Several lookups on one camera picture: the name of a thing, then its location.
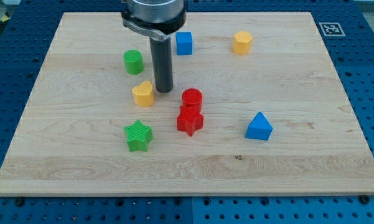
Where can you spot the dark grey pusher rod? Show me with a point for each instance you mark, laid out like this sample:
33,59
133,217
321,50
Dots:
161,54

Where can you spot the yellow heart block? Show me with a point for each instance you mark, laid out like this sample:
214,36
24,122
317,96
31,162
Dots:
143,94

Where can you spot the red star block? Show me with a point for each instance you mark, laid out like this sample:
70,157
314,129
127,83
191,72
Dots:
190,119

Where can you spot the green star block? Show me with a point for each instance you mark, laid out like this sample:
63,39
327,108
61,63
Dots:
138,136

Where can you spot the blue cube block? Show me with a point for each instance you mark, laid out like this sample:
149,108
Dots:
184,43

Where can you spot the green cylinder block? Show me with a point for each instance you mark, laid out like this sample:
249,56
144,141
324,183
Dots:
133,62

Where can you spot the red cylinder block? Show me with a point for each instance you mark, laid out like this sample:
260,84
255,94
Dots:
192,97

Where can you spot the yellow hexagon block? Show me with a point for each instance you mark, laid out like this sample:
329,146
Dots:
242,42

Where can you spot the light wooden board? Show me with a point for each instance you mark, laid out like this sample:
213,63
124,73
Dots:
70,141

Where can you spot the blue triangle block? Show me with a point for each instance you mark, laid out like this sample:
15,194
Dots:
259,128

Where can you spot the white fiducial marker tag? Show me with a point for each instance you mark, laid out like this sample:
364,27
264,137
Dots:
331,29

